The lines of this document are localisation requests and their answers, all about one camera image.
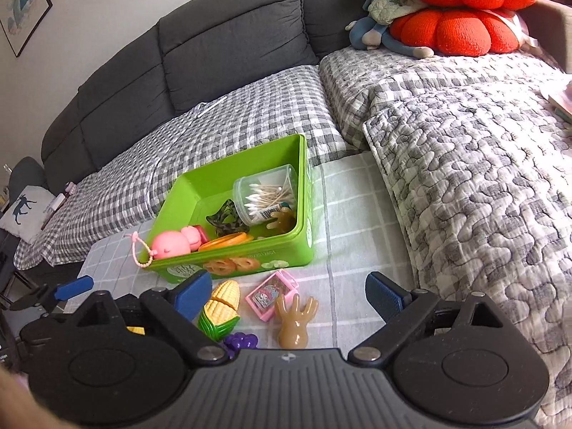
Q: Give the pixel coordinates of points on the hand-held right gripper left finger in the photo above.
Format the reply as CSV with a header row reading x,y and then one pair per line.
x,y
192,295

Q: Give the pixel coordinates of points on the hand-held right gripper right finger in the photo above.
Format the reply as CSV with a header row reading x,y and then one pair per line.
x,y
386,297

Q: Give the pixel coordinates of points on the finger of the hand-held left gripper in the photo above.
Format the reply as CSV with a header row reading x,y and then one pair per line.
x,y
73,288

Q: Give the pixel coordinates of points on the pink pig toy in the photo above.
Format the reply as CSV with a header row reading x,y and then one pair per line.
x,y
172,243

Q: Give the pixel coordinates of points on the orange toy dish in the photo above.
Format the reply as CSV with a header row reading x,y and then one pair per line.
x,y
223,241

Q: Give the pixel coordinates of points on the dark hair claw clip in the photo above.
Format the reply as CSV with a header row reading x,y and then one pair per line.
x,y
225,221

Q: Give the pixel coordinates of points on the green plastic box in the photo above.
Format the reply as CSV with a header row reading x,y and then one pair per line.
x,y
304,241

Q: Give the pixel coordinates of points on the tan rubber hand toy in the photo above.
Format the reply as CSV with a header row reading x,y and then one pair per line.
x,y
292,328
282,222

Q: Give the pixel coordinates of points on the clear cotton swab box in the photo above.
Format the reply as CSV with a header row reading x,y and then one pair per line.
x,y
263,196

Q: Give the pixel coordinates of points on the toy corn cob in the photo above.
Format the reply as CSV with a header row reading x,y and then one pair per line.
x,y
219,308

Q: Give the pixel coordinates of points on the yellow toy pot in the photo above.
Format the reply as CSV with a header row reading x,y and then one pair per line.
x,y
135,330

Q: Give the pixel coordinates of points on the purple toy grapes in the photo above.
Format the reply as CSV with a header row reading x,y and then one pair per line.
x,y
241,342

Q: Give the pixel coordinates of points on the small pink toy case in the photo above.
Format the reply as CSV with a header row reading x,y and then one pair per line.
x,y
268,297

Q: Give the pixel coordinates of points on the small white bottle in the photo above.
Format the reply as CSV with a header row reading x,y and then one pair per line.
x,y
56,205

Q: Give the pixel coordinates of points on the white pillow with blue figure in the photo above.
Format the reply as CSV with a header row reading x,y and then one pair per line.
x,y
22,210

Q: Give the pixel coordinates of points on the blue-grey chair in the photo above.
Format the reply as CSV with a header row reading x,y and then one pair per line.
x,y
27,172

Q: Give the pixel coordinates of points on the grey squiggle pattern quilt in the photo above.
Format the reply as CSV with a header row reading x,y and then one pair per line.
x,y
469,187

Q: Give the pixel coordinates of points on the white stick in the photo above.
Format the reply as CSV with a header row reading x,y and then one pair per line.
x,y
210,106

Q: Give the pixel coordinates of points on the grey checkered blanket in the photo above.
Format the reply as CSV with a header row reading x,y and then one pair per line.
x,y
245,107
402,71

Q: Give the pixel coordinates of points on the stack of books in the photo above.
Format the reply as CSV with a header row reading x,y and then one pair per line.
x,y
561,100

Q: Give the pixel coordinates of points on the dark grey sofa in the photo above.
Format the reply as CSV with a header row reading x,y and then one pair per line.
x,y
232,31

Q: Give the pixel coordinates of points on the blue plush monkey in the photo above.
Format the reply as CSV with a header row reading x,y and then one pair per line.
x,y
364,31

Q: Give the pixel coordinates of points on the beige furniture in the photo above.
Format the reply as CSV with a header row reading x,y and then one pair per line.
x,y
552,31

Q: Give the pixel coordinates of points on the framed wall picture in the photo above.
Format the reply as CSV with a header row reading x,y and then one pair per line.
x,y
22,4

